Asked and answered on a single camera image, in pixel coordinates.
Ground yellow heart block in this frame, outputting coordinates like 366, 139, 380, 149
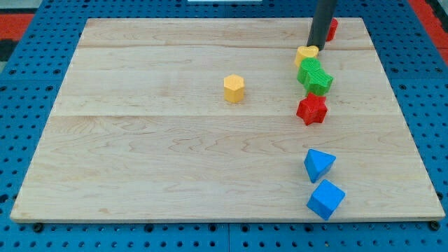
294, 45, 319, 67

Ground yellow hexagon block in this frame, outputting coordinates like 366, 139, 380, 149
223, 74, 245, 103

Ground light wooden board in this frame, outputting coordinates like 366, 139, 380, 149
10, 17, 445, 223

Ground red star block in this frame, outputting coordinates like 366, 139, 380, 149
296, 92, 328, 125

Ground blue triangle block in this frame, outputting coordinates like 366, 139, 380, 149
304, 148, 336, 183

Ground green star block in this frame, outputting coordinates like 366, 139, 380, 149
304, 69, 334, 96

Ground green cylinder block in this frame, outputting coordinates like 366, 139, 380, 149
297, 57, 321, 84

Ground blue cube block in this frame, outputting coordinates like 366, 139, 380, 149
307, 179, 346, 221

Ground red cylinder block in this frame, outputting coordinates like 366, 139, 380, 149
325, 17, 338, 42

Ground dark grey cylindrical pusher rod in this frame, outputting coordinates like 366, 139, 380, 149
307, 0, 337, 50

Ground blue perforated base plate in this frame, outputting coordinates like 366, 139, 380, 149
1, 0, 447, 251

